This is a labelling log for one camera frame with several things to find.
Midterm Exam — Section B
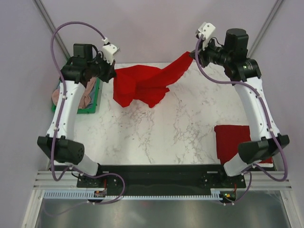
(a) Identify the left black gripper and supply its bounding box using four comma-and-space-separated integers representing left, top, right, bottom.
87, 53, 116, 84

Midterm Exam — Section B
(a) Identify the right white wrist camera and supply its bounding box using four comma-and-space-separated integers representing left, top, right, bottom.
196, 22, 216, 50

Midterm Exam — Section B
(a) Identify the aluminium frame rail front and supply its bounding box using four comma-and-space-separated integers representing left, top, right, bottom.
34, 171, 292, 190

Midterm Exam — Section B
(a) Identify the folded dark red t shirt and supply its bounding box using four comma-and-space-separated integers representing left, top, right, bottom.
214, 125, 273, 167

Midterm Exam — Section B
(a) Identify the left aluminium corner post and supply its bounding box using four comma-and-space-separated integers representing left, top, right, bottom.
33, 0, 70, 60

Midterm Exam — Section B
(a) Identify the aluminium corner post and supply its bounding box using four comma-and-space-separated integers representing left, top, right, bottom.
33, 0, 70, 60
247, 0, 285, 58

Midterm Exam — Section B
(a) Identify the pink t shirt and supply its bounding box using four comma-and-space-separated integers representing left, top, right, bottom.
51, 78, 96, 109

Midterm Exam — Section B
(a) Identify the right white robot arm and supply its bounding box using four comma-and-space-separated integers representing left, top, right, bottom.
190, 23, 290, 187

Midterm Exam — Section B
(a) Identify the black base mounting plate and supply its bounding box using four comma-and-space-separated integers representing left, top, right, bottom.
77, 164, 246, 197

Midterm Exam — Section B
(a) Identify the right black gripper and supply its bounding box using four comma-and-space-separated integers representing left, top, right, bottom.
190, 34, 232, 68

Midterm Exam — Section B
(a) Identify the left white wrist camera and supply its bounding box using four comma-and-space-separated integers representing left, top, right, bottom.
101, 38, 120, 65

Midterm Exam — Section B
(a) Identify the right aluminium corner post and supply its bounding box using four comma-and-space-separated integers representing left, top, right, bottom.
247, 0, 285, 58

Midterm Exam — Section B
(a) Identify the green plastic bin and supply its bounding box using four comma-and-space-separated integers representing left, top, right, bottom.
51, 57, 102, 112

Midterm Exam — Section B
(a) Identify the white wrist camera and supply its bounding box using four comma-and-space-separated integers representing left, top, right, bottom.
196, 22, 216, 50
101, 38, 120, 65

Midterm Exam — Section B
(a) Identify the grey blue t shirt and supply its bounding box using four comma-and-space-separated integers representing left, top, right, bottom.
77, 79, 100, 114

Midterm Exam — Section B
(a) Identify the white slotted cable duct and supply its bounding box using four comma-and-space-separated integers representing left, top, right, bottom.
43, 188, 222, 200

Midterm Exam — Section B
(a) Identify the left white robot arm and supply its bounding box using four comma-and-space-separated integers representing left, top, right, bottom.
37, 43, 118, 187

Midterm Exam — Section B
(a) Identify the bright red t shirt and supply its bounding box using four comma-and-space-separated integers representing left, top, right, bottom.
113, 51, 193, 108

